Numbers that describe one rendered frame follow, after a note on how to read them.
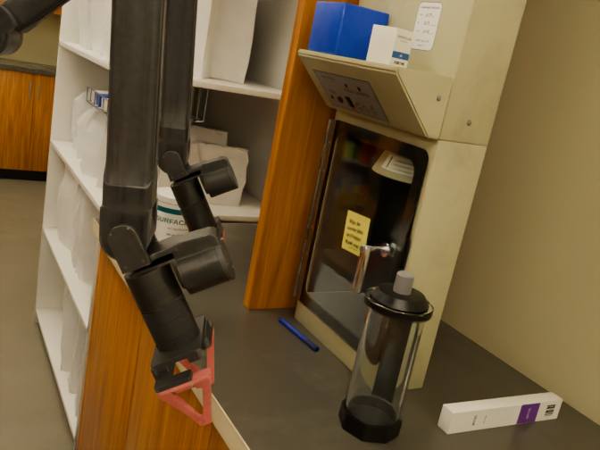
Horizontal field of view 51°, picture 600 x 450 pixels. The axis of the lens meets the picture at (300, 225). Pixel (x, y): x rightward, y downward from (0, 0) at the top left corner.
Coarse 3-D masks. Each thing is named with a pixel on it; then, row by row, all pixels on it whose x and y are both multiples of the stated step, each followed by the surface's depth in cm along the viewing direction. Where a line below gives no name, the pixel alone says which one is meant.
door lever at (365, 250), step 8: (360, 248) 110; (368, 248) 109; (376, 248) 110; (384, 248) 111; (360, 256) 110; (368, 256) 110; (384, 256) 112; (360, 264) 110; (360, 272) 110; (360, 280) 110; (352, 288) 112; (360, 288) 111
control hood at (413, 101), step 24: (312, 72) 121; (336, 72) 113; (360, 72) 105; (384, 72) 98; (408, 72) 96; (384, 96) 104; (408, 96) 98; (432, 96) 100; (408, 120) 103; (432, 120) 101
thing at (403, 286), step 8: (400, 272) 97; (408, 272) 98; (400, 280) 97; (408, 280) 96; (376, 288) 98; (384, 288) 98; (392, 288) 99; (400, 288) 97; (408, 288) 97; (376, 296) 97; (384, 296) 96; (392, 296) 95; (400, 296) 96; (408, 296) 96; (416, 296) 97; (424, 296) 98; (384, 304) 95; (392, 304) 94; (400, 304) 94; (408, 304) 94; (416, 304) 95; (424, 304) 96
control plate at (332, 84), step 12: (324, 72) 116; (324, 84) 120; (336, 84) 116; (348, 84) 111; (360, 84) 108; (336, 96) 120; (348, 96) 115; (360, 96) 111; (372, 96) 107; (348, 108) 119; (360, 108) 115; (384, 120) 110
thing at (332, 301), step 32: (352, 128) 122; (352, 160) 122; (384, 160) 113; (416, 160) 106; (352, 192) 122; (384, 192) 113; (416, 192) 105; (320, 224) 131; (384, 224) 113; (320, 256) 131; (352, 256) 121; (320, 288) 130; (352, 320) 120
